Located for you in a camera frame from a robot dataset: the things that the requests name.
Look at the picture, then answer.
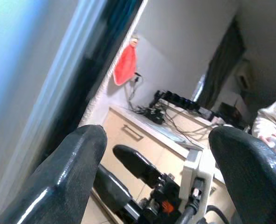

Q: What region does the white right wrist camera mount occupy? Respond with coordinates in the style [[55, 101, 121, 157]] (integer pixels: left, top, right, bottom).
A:
[[179, 148, 218, 210]]

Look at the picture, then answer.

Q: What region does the dark cabinet drawer handle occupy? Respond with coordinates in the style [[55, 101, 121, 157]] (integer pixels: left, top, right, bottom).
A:
[[121, 124, 144, 142]]

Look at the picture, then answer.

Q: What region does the beige drawer cabinet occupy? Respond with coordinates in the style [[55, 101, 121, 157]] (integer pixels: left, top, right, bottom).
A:
[[91, 105, 225, 224]]

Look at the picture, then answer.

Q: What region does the black charger bundle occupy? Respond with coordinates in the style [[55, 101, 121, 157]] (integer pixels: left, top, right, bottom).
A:
[[135, 106, 166, 126]]

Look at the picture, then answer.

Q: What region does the small wall hook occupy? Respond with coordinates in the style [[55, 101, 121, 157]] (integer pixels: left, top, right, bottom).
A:
[[130, 34, 140, 47]]

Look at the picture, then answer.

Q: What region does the black box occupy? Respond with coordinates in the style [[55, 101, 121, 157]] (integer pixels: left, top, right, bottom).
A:
[[218, 102, 245, 124]]

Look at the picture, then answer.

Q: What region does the black power strip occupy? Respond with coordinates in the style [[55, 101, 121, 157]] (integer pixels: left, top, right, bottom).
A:
[[154, 90, 200, 110]]

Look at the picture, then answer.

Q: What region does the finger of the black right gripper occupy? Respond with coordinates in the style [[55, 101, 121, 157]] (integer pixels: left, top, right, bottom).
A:
[[113, 144, 163, 189], [92, 163, 135, 212]]

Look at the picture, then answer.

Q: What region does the red hanging cloth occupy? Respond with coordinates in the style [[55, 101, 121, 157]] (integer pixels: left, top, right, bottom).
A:
[[113, 43, 138, 86]]

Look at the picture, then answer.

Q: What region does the dark hanging wall cable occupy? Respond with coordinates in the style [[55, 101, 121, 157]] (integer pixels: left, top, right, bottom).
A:
[[128, 72, 144, 110]]

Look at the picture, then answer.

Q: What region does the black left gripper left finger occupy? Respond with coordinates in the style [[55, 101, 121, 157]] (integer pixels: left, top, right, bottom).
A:
[[0, 124, 108, 224]]

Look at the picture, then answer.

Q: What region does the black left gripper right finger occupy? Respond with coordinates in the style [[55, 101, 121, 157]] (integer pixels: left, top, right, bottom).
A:
[[208, 127, 276, 224]]

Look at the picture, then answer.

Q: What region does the dark curtain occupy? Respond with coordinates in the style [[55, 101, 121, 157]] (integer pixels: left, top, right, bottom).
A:
[[193, 20, 247, 110]]

